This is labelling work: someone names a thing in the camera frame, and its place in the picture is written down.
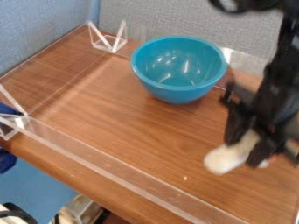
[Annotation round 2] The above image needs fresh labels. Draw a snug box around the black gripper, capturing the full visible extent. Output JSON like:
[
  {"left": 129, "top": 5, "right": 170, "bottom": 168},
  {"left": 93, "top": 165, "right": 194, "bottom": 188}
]
[{"left": 221, "top": 65, "right": 299, "bottom": 168}]

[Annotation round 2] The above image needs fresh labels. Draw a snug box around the white brown toy mushroom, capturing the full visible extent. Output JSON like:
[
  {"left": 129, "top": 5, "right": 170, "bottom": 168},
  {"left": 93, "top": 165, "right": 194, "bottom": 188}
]
[{"left": 203, "top": 129, "right": 261, "bottom": 175}]

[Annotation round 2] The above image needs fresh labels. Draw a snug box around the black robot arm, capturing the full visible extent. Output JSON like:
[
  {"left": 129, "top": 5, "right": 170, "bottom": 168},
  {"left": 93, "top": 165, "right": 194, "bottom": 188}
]
[{"left": 205, "top": 0, "right": 299, "bottom": 173}]

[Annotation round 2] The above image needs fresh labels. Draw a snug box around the blue bowl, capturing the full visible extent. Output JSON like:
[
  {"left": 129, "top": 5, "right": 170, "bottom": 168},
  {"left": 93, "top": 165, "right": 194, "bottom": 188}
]
[{"left": 131, "top": 36, "right": 229, "bottom": 104}]

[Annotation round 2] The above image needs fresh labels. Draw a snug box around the clear acrylic back barrier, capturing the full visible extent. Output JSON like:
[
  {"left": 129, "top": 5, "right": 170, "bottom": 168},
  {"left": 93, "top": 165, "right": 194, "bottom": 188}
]
[{"left": 218, "top": 46, "right": 299, "bottom": 115}]

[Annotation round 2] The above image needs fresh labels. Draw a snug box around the clear acrylic barrier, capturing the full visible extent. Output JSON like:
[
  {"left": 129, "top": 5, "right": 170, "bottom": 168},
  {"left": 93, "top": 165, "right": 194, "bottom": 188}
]
[
  {"left": 0, "top": 112, "right": 250, "bottom": 224},
  {"left": 218, "top": 46, "right": 299, "bottom": 115}
]

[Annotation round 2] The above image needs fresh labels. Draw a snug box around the clear box below table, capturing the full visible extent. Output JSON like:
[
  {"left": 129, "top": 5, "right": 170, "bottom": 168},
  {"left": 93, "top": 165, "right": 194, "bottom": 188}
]
[{"left": 59, "top": 194, "right": 103, "bottom": 224}]

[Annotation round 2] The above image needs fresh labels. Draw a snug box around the clear acrylic front barrier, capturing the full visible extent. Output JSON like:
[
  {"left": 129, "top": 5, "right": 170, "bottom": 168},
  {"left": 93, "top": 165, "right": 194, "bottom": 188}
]
[{"left": 0, "top": 112, "right": 250, "bottom": 224}]

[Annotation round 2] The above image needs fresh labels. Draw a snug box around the blue clamp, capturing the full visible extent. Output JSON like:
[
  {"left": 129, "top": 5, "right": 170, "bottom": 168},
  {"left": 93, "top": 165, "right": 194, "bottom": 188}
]
[{"left": 0, "top": 101, "right": 25, "bottom": 175}]

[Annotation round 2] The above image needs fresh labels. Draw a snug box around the black white object below table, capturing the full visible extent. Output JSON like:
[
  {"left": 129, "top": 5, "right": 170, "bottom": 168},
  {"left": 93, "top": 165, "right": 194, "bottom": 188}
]
[{"left": 0, "top": 203, "right": 38, "bottom": 224}]

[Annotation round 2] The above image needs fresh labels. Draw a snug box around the clear acrylic corner bracket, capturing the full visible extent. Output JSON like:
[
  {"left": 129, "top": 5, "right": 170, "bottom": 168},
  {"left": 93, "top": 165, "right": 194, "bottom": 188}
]
[{"left": 89, "top": 20, "right": 127, "bottom": 53}]

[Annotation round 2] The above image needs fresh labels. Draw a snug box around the clear acrylic left bracket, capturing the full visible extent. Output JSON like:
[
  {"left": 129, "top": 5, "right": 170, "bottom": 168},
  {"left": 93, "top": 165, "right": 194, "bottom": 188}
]
[{"left": 0, "top": 84, "right": 29, "bottom": 141}]

